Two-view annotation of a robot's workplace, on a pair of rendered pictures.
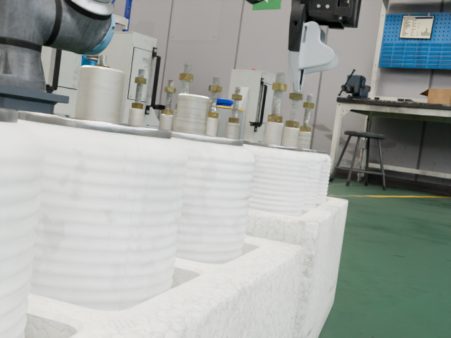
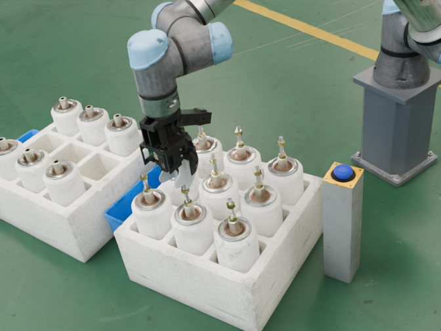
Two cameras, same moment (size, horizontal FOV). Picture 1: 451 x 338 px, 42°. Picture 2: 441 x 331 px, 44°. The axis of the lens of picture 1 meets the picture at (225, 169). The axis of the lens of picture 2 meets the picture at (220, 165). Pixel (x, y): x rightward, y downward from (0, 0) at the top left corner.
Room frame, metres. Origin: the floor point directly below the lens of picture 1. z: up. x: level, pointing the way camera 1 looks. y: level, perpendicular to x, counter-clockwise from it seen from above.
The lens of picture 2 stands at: (1.23, -0.92, 1.10)
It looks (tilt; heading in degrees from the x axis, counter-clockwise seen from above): 38 degrees down; 111
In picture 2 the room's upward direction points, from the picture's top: 9 degrees counter-clockwise
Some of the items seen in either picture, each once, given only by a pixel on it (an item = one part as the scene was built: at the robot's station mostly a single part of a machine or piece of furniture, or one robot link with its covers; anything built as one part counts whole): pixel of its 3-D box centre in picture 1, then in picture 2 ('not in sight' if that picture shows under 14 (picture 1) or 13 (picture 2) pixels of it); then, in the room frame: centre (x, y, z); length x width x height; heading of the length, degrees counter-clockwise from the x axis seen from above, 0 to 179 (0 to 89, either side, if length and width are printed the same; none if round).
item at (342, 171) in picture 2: (223, 104); (342, 173); (1.14, 0.02, 0.32); 0.04 x 0.04 x 0.02
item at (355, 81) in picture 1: (356, 86); not in sight; (5.26, -1.06, 0.87); 0.41 x 0.17 x 0.25; 142
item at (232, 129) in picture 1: (231, 133); (259, 192); (0.96, 0.00, 0.26); 0.02 x 0.02 x 0.03
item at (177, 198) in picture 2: not in sight; (184, 198); (0.73, 0.06, 0.16); 0.10 x 0.10 x 0.18
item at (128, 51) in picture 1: (186, 104); not in sight; (4.13, 0.33, 0.45); 1.51 x 0.57 x 0.74; 142
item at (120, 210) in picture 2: not in sight; (155, 202); (0.60, 0.14, 0.06); 0.30 x 0.11 x 0.12; 71
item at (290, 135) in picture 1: (290, 139); (189, 209); (0.81, -0.08, 0.26); 0.02 x 0.02 x 0.03
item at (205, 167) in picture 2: not in sight; (208, 171); (0.76, 0.18, 0.16); 0.10 x 0.10 x 0.18
